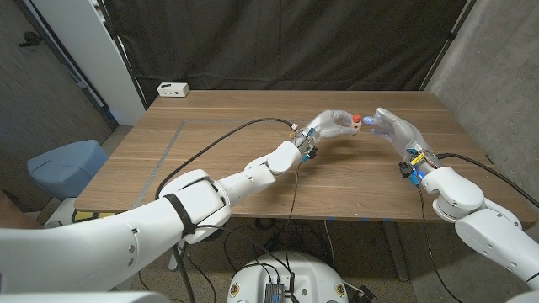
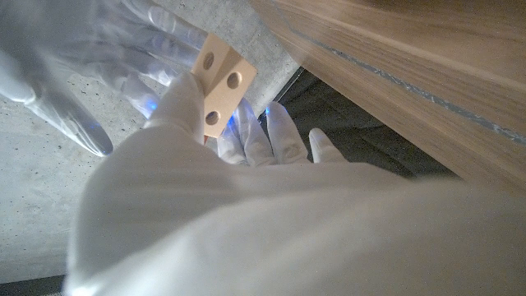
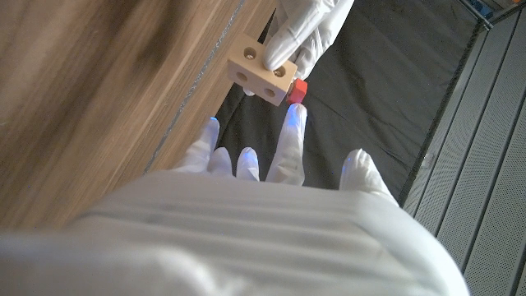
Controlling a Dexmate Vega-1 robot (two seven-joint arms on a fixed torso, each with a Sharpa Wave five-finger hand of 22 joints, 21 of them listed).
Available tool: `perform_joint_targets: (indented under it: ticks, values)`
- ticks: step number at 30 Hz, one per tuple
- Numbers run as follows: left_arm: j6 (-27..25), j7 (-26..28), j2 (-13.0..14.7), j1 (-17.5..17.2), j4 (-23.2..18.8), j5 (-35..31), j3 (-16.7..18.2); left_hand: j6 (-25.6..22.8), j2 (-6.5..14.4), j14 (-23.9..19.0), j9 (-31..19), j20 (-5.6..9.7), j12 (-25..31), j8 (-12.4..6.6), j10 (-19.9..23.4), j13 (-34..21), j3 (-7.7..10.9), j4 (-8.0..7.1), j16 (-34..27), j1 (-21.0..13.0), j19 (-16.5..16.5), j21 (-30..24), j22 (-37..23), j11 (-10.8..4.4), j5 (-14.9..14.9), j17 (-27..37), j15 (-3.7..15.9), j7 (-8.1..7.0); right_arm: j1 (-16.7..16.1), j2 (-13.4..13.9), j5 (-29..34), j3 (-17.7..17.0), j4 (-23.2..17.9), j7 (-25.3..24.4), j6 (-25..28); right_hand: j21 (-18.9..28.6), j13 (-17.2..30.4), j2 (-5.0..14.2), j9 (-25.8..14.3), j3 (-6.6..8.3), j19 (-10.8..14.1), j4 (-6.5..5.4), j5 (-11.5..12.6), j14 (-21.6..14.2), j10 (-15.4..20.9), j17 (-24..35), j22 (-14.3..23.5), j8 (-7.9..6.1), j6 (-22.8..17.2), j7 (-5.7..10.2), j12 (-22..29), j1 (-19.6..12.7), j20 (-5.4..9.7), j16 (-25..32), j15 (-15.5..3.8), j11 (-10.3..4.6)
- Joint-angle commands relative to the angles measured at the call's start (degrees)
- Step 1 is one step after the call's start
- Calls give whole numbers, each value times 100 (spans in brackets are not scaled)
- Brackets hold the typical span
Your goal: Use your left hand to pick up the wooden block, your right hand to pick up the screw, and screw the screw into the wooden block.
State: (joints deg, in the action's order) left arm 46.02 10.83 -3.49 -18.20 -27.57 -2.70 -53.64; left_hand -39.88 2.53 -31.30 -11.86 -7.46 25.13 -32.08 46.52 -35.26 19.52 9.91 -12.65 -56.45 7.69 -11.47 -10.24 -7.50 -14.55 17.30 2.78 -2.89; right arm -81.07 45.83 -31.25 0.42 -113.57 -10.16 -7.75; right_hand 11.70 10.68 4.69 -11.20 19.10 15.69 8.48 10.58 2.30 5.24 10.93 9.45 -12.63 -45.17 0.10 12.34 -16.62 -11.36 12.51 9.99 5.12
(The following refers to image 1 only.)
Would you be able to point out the black backdrop curtain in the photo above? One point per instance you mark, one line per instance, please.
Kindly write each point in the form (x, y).
(273, 42)

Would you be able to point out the white table leg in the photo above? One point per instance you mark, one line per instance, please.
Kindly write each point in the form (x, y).
(173, 261)

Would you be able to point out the yellow black striped base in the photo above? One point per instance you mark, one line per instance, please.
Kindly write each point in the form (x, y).
(86, 215)

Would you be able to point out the grey electronics box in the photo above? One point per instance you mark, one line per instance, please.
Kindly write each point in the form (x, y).
(274, 293)

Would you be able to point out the black backdrop stand pole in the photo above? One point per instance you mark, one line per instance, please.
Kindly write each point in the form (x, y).
(126, 54)
(446, 46)

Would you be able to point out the white power strip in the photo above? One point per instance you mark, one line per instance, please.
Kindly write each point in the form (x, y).
(172, 89)

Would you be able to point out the blue padded stool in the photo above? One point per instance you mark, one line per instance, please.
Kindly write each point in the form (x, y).
(67, 168)

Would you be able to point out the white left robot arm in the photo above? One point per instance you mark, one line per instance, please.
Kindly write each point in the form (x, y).
(105, 248)

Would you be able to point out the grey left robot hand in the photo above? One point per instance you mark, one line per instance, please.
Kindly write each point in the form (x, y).
(329, 124)

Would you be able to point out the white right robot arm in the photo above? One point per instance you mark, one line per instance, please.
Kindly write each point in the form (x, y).
(480, 210)

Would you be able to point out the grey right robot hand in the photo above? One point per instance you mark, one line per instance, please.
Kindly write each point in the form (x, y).
(400, 134)

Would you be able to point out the black round disc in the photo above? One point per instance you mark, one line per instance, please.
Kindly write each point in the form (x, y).
(215, 233)

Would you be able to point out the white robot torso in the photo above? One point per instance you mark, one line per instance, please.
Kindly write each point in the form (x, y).
(311, 278)

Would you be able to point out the grey table leg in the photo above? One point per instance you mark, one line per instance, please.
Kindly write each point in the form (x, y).
(396, 252)

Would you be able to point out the wooden screw with red head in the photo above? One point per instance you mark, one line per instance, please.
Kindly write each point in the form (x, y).
(357, 118)

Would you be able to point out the wooden block with holes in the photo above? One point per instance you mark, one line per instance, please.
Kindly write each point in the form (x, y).
(356, 127)

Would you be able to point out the person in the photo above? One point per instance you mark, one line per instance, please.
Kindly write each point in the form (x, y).
(10, 214)

